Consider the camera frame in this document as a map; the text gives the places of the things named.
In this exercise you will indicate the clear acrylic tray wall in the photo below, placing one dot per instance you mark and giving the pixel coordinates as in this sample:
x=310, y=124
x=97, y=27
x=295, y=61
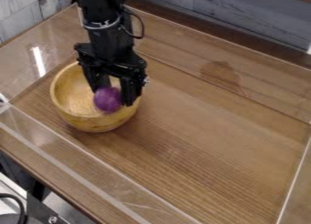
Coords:
x=109, y=197

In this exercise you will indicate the purple toy eggplant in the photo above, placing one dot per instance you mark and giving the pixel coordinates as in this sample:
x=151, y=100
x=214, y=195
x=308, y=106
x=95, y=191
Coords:
x=107, y=99

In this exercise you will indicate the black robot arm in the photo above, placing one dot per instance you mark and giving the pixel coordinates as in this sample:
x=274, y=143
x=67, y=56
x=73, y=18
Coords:
x=112, y=25

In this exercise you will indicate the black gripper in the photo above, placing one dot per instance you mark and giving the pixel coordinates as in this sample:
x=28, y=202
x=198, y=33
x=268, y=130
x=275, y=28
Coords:
x=126, y=66

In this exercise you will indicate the black table mount bracket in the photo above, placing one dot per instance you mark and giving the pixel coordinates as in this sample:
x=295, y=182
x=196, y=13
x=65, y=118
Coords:
x=39, y=213

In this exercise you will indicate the brown wooden bowl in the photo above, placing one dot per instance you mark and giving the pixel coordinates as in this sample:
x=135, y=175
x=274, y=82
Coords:
x=72, y=98

